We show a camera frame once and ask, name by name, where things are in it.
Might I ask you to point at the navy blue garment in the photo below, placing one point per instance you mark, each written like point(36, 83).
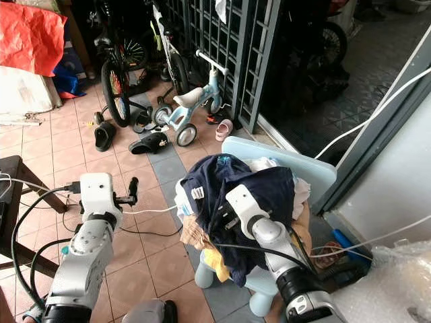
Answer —
point(212, 185)

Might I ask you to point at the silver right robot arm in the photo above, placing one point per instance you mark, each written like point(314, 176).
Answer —
point(293, 269)

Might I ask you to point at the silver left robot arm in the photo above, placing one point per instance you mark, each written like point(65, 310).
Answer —
point(84, 262)

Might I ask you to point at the tan garment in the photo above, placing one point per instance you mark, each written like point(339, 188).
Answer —
point(195, 234)

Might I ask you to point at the black slipper with print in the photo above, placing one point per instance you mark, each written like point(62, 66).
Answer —
point(149, 143)

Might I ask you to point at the yellow garment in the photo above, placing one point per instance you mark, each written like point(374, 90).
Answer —
point(219, 264)

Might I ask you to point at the plain black slipper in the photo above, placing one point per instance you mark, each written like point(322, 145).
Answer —
point(104, 136)

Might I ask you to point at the white garment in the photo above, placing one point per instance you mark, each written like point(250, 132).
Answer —
point(266, 163)

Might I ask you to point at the light blue plastic chair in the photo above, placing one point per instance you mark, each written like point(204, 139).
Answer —
point(300, 168)

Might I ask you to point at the pink child shoe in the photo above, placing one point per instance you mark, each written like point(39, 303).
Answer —
point(224, 129)

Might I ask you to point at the black bicycle with colourful spokes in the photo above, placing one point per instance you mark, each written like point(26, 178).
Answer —
point(116, 87)

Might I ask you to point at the red shoe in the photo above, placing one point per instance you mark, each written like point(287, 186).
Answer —
point(213, 118)

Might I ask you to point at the light blue kids balance bike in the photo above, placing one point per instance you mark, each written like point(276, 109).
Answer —
point(188, 101)

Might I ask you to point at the small patterned shoe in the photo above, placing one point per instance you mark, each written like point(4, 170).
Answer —
point(326, 254)

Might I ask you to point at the dark wooden table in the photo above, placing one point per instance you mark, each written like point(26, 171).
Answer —
point(21, 167)

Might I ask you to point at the grey robot leg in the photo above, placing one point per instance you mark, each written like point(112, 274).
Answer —
point(148, 311)

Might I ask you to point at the blue plastic brush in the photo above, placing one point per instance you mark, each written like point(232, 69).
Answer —
point(342, 240)

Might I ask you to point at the white bicycle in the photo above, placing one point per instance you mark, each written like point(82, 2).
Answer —
point(177, 70)

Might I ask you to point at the blue bag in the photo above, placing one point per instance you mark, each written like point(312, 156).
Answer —
point(66, 79)

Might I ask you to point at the white sack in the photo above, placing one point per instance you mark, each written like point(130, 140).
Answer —
point(27, 91)

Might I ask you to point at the person's sandalled foot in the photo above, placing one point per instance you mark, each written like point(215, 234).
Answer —
point(34, 314)

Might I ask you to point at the grey metal lattice gate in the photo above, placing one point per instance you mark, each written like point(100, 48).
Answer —
point(229, 47)

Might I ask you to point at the clear bubble wrap sheet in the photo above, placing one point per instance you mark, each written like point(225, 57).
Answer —
point(387, 289)

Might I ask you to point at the red crumpled sheet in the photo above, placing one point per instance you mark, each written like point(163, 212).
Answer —
point(30, 37)

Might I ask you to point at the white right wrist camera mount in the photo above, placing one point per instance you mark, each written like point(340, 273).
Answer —
point(244, 207)

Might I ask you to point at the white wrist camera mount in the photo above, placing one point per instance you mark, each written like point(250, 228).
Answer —
point(244, 207)
point(100, 192)

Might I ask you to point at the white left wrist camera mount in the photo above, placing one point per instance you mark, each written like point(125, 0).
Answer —
point(100, 192)

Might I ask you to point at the grey door frame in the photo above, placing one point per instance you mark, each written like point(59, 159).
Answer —
point(363, 145)

